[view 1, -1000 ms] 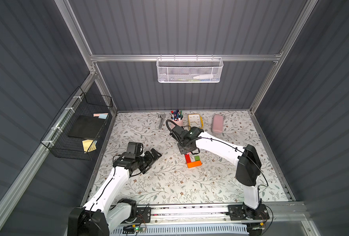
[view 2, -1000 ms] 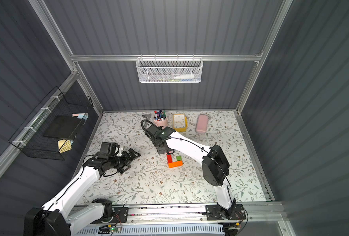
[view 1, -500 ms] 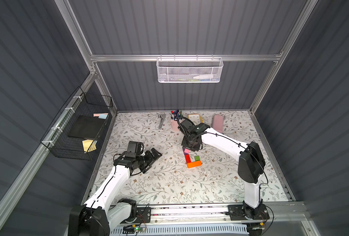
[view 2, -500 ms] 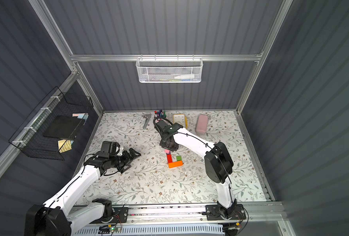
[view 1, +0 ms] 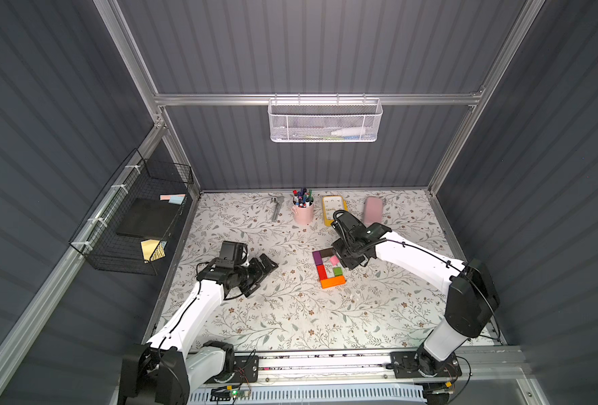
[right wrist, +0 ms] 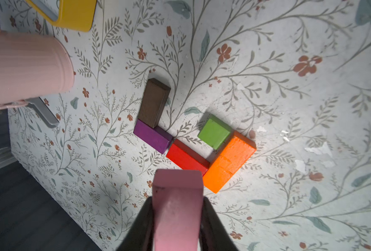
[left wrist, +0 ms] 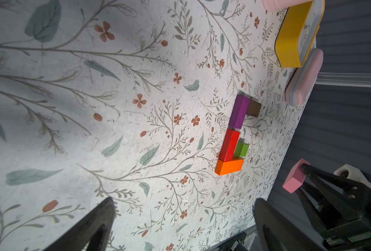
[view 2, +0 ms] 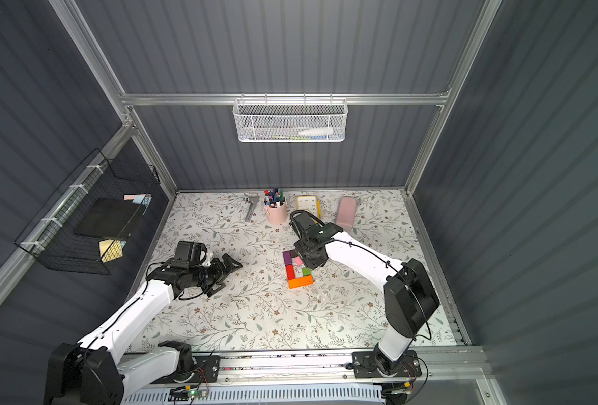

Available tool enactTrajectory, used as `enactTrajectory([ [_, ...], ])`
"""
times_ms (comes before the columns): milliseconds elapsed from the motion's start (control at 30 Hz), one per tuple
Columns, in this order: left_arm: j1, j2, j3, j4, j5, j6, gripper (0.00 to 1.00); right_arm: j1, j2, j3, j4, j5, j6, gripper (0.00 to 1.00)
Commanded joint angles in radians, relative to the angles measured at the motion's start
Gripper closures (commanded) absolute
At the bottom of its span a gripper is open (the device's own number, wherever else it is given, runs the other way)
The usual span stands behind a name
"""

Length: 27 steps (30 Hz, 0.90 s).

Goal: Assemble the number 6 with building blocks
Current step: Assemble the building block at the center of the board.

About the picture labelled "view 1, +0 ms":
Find brown wooden block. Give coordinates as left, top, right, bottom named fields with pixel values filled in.
left=319, top=248, right=334, bottom=258

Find orange wooden block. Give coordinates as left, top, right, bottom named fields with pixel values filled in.
left=320, top=275, right=346, bottom=289

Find red wooden block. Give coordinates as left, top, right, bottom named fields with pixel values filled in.
left=317, top=264, right=329, bottom=282

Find purple wooden block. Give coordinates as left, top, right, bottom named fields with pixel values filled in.
left=312, top=251, right=323, bottom=266

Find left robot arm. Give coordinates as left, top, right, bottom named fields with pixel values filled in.
left=117, top=241, right=279, bottom=404

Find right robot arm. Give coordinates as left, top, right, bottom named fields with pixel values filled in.
left=332, top=210, right=501, bottom=377

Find pink case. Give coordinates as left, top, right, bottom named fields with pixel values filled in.
left=363, top=197, right=384, bottom=226

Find yellow tray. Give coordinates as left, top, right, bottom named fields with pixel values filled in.
left=322, top=195, right=348, bottom=227

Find pink pen cup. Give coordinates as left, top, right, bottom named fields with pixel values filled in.
left=291, top=188, right=314, bottom=226

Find yellow sticky notes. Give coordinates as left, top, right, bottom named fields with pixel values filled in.
left=140, top=240, right=167, bottom=263

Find pink blue sticky notes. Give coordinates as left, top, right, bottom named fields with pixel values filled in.
left=160, top=194, right=186, bottom=205

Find black notebook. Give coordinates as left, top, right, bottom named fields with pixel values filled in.
left=116, top=198, right=181, bottom=240

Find white tube in basket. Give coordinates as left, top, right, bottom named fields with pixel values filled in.
left=330, top=127, right=366, bottom=138

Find small circuit board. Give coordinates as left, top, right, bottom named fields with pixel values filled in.
left=209, top=386, right=251, bottom=403

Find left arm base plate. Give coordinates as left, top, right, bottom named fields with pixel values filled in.
left=205, top=351, right=260, bottom=386

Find black wire basket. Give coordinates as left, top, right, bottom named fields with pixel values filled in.
left=69, top=151, right=194, bottom=276

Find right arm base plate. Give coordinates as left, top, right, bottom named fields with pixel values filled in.
left=385, top=350, right=462, bottom=380

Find white wire basket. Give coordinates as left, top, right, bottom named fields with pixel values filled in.
left=267, top=96, right=383, bottom=143

